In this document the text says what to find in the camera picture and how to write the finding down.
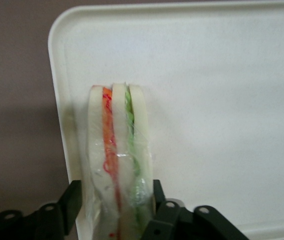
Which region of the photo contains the cream plastic tray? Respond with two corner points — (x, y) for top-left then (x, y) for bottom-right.
(47, 0), (284, 240)

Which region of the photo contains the triangle sandwich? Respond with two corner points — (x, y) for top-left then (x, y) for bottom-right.
(82, 83), (155, 240)

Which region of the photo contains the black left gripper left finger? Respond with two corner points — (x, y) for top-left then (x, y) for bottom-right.
(0, 179), (83, 240)

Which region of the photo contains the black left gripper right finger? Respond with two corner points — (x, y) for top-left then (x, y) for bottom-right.
(141, 179), (250, 240)

